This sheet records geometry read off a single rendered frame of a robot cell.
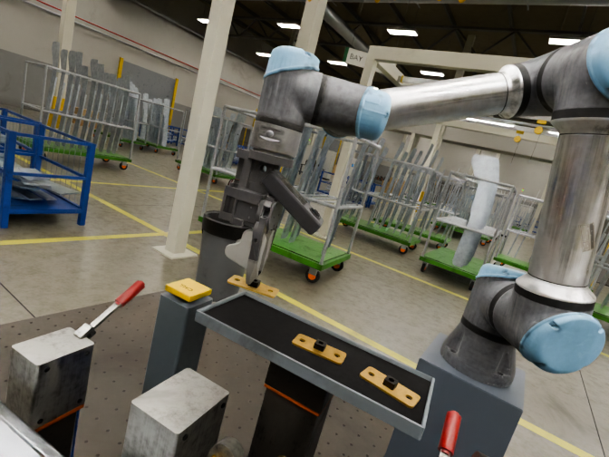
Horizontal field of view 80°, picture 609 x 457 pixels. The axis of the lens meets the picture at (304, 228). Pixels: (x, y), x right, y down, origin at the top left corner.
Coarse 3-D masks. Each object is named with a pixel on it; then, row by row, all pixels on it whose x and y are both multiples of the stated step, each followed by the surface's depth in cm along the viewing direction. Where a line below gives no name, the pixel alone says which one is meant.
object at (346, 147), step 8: (368, 64) 638; (376, 64) 645; (368, 72) 639; (368, 80) 639; (344, 144) 667; (352, 144) 666; (344, 152) 668; (344, 160) 669; (336, 168) 678; (344, 168) 673; (336, 176) 678; (336, 184) 679; (336, 192) 680; (328, 200) 689; (336, 200) 689; (328, 208) 690; (328, 216) 690; (328, 224) 692; (320, 232) 701
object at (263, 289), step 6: (234, 276) 63; (228, 282) 60; (234, 282) 60; (240, 282) 61; (252, 282) 60; (258, 282) 61; (246, 288) 60; (252, 288) 60; (258, 288) 61; (264, 288) 61; (270, 288) 62; (276, 288) 63; (264, 294) 59; (270, 294) 60; (276, 294) 61
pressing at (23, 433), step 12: (0, 408) 51; (0, 420) 50; (12, 420) 50; (0, 432) 48; (12, 432) 49; (24, 432) 49; (36, 432) 49; (0, 444) 46; (12, 444) 47; (24, 444) 47; (36, 444) 47; (48, 444) 48; (0, 456) 45; (12, 456) 45; (24, 456) 46; (36, 456) 46; (48, 456) 46; (60, 456) 47
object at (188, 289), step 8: (184, 280) 70; (192, 280) 71; (168, 288) 66; (176, 288) 66; (184, 288) 66; (192, 288) 67; (200, 288) 68; (208, 288) 69; (184, 296) 65; (192, 296) 65; (200, 296) 67
